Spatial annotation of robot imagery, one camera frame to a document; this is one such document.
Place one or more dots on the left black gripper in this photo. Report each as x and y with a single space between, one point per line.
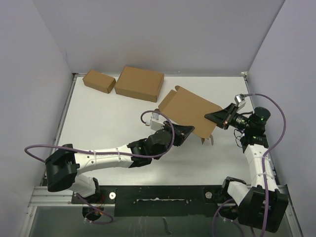
181 133

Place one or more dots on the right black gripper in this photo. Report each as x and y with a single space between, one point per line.
223 118

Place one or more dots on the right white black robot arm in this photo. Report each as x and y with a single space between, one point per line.
261 206

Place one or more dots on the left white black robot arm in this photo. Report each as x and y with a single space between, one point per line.
66 168

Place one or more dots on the large closed cardboard box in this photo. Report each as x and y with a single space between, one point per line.
139 84

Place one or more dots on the small closed cardboard box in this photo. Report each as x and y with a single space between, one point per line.
99 81

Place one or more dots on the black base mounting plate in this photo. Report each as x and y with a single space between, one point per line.
158 201

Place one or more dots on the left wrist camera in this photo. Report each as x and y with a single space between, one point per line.
154 123

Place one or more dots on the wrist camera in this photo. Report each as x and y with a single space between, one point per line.
154 123
240 101

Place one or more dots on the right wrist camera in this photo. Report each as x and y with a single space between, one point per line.
240 101

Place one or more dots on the aluminium frame rail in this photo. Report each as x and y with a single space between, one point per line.
42 197

